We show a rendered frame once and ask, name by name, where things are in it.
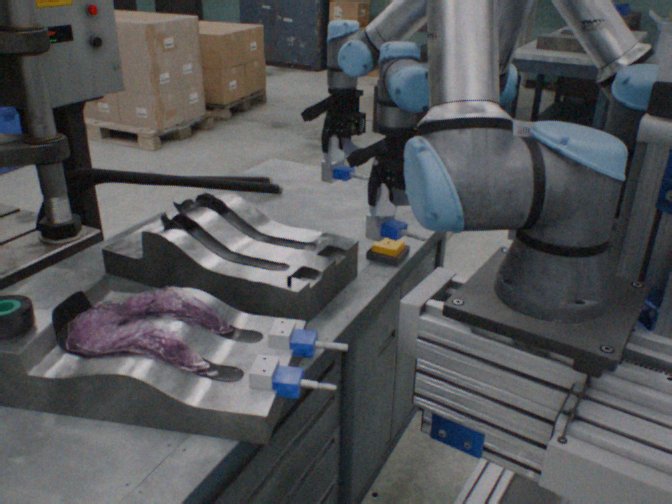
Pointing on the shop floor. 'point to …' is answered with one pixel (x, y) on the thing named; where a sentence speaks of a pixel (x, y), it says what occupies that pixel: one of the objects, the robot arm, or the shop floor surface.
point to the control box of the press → (72, 78)
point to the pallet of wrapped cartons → (153, 82)
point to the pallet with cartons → (232, 67)
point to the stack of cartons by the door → (359, 11)
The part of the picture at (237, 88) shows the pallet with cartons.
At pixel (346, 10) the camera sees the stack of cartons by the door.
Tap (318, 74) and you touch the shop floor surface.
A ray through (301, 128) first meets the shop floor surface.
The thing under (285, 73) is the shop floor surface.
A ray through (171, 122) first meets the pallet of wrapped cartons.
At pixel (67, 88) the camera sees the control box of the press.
